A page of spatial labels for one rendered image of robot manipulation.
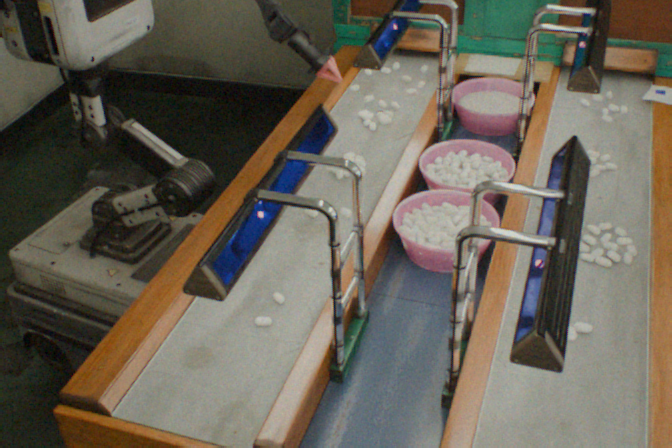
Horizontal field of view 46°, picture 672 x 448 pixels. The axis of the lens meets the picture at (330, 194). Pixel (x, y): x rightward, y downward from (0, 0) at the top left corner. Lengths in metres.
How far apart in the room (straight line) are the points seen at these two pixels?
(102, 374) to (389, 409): 0.59
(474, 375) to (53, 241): 1.49
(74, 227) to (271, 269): 0.94
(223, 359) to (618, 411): 0.79
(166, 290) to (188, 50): 2.65
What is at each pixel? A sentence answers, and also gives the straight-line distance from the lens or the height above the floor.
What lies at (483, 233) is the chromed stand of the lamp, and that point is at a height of 1.11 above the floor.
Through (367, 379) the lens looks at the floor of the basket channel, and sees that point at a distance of 1.72.
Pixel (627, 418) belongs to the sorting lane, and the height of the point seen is 0.74.
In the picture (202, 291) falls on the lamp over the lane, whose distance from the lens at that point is 1.38.
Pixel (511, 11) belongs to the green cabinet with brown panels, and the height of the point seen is 0.94.
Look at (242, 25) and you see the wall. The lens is 4.18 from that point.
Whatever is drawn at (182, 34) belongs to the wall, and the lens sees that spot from 4.35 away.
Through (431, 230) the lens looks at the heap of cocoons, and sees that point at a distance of 2.01.
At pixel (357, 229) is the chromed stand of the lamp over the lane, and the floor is 0.97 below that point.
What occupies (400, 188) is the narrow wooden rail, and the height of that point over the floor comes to 0.76.
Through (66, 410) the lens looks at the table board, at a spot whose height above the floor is 0.74.
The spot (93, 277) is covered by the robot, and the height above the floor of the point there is 0.47.
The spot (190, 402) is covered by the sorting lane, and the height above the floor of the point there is 0.74.
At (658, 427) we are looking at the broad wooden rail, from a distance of 1.61.
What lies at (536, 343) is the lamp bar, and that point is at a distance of 1.23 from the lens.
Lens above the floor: 1.93
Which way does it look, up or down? 33 degrees down
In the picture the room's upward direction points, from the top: 2 degrees counter-clockwise
